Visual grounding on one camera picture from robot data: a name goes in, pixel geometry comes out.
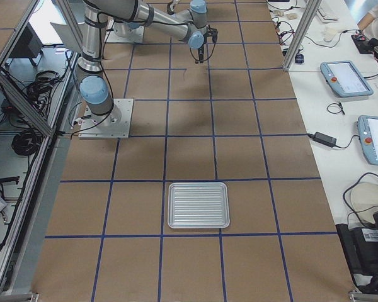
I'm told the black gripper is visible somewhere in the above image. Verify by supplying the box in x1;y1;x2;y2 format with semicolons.
193;26;218;64

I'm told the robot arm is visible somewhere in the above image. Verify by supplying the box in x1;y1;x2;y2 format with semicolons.
77;1;218;128

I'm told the metal ribbed tray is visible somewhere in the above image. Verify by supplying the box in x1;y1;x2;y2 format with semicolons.
168;182;231;229

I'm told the dark green curved brake shoe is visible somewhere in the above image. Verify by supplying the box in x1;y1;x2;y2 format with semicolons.
166;0;180;15

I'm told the brown paper table cover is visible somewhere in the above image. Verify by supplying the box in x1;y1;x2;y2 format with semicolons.
32;1;352;301

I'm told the blue checkered small box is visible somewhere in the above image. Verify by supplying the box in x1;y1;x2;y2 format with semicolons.
294;53;305;64

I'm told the far blue teach pendant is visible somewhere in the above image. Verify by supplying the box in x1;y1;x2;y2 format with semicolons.
320;60;374;98

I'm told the blue teach pendant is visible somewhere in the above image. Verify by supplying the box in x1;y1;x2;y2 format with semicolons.
320;60;374;98
357;115;378;165

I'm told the black power adapter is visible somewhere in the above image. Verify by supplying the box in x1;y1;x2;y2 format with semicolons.
313;132;336;148

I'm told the near blue teach pendant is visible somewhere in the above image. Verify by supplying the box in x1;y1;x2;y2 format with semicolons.
357;115;378;165

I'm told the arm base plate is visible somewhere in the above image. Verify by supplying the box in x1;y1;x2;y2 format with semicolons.
105;19;144;44
78;99;134;139

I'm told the aluminium frame post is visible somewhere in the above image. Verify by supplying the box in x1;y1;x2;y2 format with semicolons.
282;0;321;71

